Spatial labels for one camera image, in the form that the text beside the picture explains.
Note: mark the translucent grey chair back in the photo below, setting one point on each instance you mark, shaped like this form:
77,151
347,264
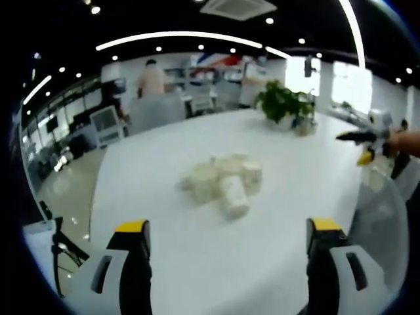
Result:
382,223

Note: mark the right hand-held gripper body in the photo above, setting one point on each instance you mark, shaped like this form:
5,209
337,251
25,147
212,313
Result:
380,129

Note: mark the green potted plant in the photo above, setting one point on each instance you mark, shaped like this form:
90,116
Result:
283,103

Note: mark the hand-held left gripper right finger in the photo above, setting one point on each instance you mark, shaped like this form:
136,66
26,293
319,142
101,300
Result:
323,262

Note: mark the white office chair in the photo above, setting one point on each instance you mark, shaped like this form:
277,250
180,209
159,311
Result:
106,126

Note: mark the white table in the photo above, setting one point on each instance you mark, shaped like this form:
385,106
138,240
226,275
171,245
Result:
203,269

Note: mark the ceiling air vent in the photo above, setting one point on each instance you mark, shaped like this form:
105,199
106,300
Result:
238,8

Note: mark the black stand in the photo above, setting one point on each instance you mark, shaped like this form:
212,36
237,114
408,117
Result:
59,249

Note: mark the pile of white paper cups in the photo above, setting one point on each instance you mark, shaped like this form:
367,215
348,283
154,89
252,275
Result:
226,183

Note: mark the small pale jar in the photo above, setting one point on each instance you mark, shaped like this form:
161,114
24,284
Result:
304,128

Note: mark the curved ceiling light strip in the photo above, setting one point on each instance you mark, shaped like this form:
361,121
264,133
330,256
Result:
177,36

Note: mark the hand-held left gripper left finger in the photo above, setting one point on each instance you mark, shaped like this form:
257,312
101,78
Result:
131,262

